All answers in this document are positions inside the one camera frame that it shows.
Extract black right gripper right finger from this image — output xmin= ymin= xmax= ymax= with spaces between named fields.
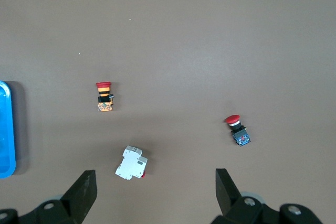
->
xmin=211 ymin=168 xmax=322 ymax=224

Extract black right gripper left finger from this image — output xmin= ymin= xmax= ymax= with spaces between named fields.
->
xmin=0 ymin=169 xmax=98 ymax=224

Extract white circuit breaker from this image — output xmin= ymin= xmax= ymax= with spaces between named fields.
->
xmin=114 ymin=145 xmax=149 ymax=181

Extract red mushroom button blue base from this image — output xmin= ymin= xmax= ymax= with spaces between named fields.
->
xmin=224 ymin=114 xmax=251 ymax=147

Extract blue plastic tray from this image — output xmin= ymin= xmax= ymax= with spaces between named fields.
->
xmin=0 ymin=80 xmax=16 ymax=179

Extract orange striped emergency stop button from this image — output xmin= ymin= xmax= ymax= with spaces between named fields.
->
xmin=95 ymin=81 xmax=116 ymax=113

